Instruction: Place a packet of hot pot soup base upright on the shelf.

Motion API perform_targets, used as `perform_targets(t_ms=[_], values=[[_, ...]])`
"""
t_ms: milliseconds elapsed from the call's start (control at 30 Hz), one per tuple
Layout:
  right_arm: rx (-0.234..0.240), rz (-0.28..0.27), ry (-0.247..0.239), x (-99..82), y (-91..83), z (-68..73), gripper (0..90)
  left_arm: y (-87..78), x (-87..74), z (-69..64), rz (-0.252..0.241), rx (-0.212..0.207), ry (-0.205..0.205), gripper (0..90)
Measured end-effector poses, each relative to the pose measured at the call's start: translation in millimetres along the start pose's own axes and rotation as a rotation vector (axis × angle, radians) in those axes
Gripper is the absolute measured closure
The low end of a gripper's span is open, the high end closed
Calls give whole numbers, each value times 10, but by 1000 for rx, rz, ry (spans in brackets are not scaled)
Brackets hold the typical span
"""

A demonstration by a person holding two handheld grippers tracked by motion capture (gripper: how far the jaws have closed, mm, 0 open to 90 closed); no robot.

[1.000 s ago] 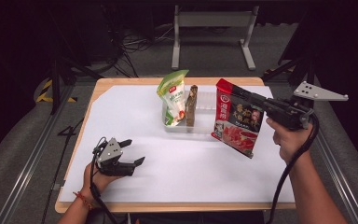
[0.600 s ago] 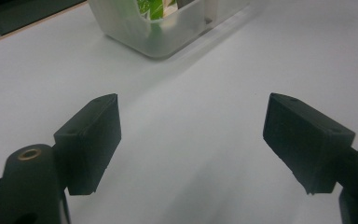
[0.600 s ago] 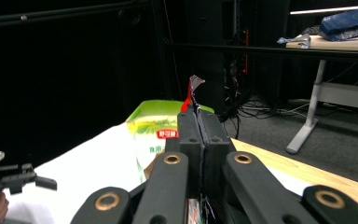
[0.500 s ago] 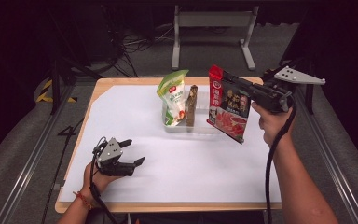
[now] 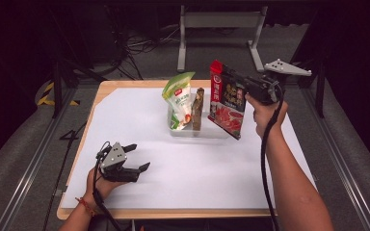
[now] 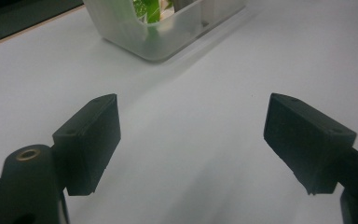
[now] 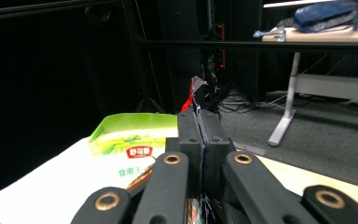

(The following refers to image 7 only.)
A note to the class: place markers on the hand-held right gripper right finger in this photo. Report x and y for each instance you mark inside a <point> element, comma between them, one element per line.
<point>214,137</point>

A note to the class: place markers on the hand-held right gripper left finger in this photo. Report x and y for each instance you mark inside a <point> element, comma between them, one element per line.
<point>188,133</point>

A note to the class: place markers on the red and black snack packet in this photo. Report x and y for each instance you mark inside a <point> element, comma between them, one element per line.
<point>195,93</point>

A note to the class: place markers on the green and white starch packet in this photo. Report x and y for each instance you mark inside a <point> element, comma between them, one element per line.
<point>127,137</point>

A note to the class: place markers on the black tripod stand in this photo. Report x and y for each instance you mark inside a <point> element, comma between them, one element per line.
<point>147,102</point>

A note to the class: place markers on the black metal bar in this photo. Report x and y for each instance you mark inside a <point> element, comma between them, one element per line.
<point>261,45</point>

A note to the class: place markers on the grey blue cloth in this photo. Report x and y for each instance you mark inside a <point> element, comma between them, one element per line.
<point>272,33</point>

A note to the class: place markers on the wooden desk with white legs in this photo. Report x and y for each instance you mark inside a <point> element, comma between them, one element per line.
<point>317,36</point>

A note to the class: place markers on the blue bag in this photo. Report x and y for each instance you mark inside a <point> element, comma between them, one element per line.
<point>320,15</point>

